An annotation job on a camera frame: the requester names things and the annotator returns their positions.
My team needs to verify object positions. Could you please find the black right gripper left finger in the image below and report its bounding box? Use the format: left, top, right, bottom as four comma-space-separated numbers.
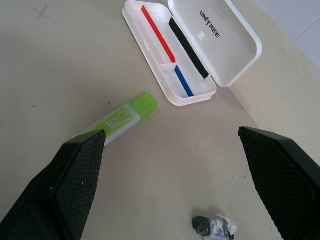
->
0, 129, 107, 240

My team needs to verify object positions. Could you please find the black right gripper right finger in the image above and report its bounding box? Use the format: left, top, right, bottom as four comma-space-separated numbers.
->
237, 126, 320, 240

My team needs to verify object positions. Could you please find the white plastic pencil case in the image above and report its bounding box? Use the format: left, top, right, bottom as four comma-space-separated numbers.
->
121, 0, 263, 107

